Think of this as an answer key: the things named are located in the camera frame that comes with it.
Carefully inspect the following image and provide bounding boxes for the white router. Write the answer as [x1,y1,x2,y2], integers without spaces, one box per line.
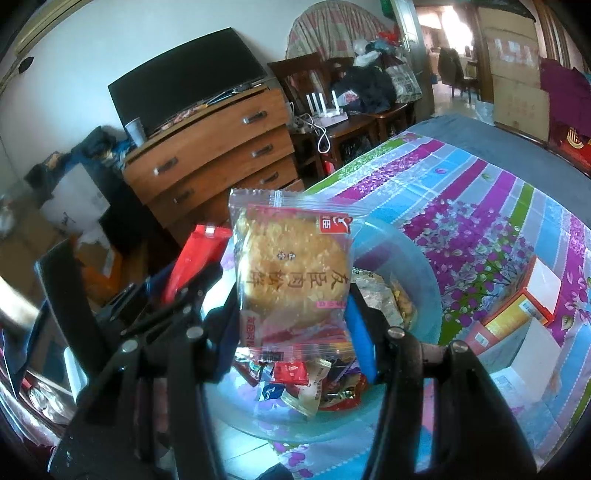
[302,91,356,128]

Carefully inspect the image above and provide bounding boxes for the narrow red packet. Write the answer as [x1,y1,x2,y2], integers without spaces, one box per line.
[164,224,232,303]

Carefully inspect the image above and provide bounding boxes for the purple cloth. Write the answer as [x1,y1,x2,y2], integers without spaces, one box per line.
[539,58,591,139]

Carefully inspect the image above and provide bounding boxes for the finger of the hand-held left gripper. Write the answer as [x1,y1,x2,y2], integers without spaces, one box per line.
[178,261,225,324]
[95,277,185,337]

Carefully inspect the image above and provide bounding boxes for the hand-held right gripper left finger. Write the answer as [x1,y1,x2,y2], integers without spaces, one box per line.
[48,285,243,480]

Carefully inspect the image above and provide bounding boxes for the orange cat print box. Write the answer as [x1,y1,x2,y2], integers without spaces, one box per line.
[480,255,568,352]

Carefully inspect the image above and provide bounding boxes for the pile of dark clothes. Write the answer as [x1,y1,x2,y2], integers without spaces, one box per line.
[330,65,398,116]

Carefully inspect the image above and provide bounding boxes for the grey blanket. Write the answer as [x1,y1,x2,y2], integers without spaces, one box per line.
[418,113,591,185]

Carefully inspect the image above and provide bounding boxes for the white cardboard box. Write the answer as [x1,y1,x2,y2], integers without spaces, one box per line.
[39,161,112,232]

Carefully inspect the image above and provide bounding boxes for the brown cardboard box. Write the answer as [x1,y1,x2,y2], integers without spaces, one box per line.
[492,76,551,141]
[485,30,541,88]
[478,4,536,38]

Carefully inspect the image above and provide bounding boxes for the pile of assorted snack packets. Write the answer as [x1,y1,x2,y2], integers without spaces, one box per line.
[231,268,419,418]

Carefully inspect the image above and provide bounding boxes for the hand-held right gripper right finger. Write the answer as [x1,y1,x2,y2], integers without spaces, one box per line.
[345,281,539,480]

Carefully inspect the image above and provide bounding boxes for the black flat television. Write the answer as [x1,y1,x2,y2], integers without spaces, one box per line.
[107,28,269,139]

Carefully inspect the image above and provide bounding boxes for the clear round cookie packet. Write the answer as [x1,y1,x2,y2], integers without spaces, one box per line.
[228,188,369,370]

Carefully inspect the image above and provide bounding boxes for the white cable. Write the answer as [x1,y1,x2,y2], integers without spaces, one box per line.
[314,122,333,155]

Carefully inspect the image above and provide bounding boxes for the wooden chest of drawers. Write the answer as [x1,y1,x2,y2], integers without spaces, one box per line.
[121,85,305,250]

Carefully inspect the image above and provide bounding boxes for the wooden chair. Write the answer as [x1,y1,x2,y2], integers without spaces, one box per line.
[268,53,334,121]

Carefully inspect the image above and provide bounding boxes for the chair with dark jacket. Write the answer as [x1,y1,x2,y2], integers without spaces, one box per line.
[436,46,481,102]

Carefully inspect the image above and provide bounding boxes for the patterned shopping bag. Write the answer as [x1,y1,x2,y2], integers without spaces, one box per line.
[385,62,423,104]

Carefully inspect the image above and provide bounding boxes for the tall white box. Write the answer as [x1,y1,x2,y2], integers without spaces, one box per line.
[480,318,575,407]

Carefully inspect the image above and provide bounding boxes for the clear plastic bag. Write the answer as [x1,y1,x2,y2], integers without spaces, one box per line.
[202,216,445,445]

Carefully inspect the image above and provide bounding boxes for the dark wooden side table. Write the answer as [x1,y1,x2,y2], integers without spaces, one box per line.
[291,104,411,181]

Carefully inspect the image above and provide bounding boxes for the flat pink box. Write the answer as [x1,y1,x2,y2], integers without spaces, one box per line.
[462,318,497,358]

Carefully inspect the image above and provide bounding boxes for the paper cup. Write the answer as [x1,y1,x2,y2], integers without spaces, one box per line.
[124,117,147,145]

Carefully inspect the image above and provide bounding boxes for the red gift box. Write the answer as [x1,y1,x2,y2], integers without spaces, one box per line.
[547,124,591,174]

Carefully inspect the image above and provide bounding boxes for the striped cloth cover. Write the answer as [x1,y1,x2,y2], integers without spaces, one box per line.
[286,0,393,61]

